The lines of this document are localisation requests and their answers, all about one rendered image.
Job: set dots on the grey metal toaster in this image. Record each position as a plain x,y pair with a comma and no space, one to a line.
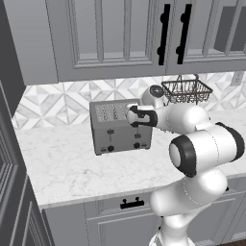
123,141

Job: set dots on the grey lower cupboard door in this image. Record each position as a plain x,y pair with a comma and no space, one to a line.
221,217
125,230

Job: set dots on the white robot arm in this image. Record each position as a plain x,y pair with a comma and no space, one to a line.
205,147

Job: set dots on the grey upper cupboard door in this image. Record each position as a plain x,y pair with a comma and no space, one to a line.
112,35
205,32

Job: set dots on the grey drawer front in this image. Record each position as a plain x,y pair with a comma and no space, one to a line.
102,206

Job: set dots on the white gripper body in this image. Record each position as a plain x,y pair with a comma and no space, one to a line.
130,116

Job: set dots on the white wall socket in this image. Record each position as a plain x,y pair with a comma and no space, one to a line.
237,78

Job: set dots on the grey lower cupboard panel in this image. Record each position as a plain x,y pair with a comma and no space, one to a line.
65,226

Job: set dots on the grey cupboard door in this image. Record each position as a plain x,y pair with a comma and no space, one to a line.
125,230
205,32
112,35
221,217

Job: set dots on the grey tall cabinet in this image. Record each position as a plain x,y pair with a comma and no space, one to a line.
12,179

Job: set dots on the black toaster lever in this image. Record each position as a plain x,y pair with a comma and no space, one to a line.
110,131

